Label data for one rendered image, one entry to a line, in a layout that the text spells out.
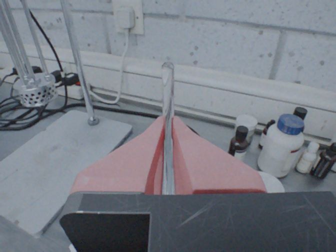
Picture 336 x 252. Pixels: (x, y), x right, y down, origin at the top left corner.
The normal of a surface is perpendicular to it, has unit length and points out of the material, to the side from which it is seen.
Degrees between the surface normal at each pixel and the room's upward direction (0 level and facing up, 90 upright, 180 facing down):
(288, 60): 90
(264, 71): 90
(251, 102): 90
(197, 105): 90
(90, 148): 0
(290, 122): 1
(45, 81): 0
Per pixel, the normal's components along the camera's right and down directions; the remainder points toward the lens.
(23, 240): 0.00, -0.79
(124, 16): -0.39, 0.56
